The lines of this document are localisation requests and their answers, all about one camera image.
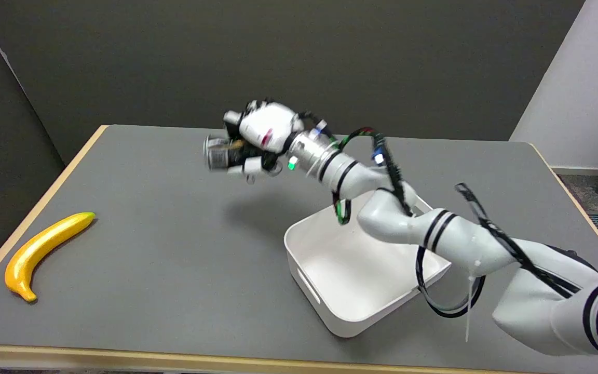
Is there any white plastic box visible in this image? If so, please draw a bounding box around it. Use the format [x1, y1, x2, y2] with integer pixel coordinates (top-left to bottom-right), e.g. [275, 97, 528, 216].
[284, 190, 452, 338]

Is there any yellow toy banana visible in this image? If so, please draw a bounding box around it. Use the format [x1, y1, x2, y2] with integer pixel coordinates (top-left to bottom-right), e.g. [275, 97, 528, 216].
[5, 212, 96, 303]

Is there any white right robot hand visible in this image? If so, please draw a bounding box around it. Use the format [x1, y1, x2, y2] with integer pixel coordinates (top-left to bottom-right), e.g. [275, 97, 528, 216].
[223, 99, 306, 185]

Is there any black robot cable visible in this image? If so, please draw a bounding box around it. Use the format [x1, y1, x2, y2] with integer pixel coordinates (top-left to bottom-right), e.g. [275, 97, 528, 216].
[299, 111, 598, 318]

